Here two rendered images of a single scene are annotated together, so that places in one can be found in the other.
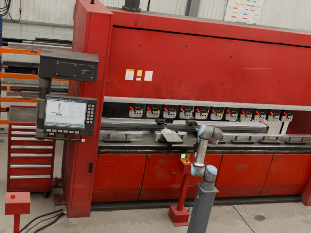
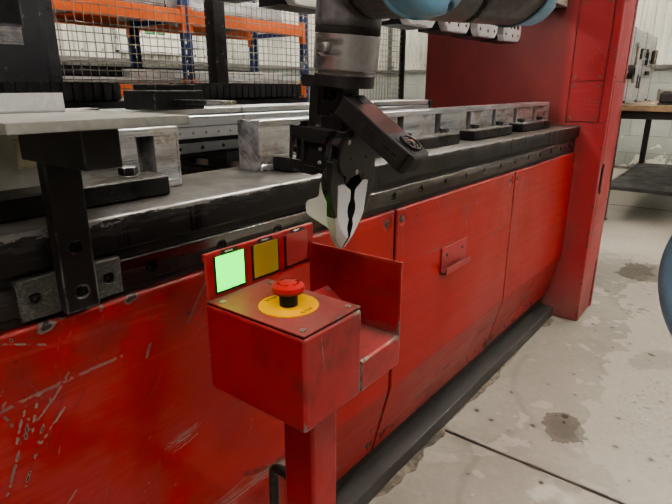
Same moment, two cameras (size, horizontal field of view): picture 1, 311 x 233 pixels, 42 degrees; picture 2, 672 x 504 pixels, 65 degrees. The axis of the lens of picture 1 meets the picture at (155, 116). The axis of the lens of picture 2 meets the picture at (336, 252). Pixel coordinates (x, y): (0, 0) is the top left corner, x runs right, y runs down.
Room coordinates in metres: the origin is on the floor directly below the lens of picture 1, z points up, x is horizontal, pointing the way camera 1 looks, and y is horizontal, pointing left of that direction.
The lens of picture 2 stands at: (3.59, -0.19, 1.03)
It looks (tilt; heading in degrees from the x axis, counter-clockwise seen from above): 17 degrees down; 329
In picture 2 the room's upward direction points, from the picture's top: straight up
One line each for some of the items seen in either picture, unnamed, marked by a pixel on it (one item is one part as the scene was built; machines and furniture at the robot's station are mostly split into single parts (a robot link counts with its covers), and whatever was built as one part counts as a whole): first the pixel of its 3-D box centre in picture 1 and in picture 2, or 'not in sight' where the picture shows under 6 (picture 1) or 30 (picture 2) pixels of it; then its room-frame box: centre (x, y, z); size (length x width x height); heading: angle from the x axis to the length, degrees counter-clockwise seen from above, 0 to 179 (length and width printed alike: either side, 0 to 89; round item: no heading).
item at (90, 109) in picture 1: (70, 113); not in sight; (3.41, 0.77, 1.42); 0.45 x 0.12 x 0.36; 103
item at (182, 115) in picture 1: (185, 110); not in sight; (4.46, -0.33, 1.26); 0.15 x 0.09 x 0.17; 111
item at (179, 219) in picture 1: (179, 215); not in sight; (4.12, -0.49, 0.06); 0.25 x 0.20 x 0.12; 22
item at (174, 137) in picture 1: (171, 136); (46, 118); (4.26, -0.22, 1.00); 0.26 x 0.18 x 0.01; 21
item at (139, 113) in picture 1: (135, 108); not in sight; (4.24, 0.23, 1.26); 0.15 x 0.09 x 0.17; 111
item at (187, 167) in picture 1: (189, 163); (308, 313); (4.14, -0.47, 0.75); 0.20 x 0.16 x 0.18; 112
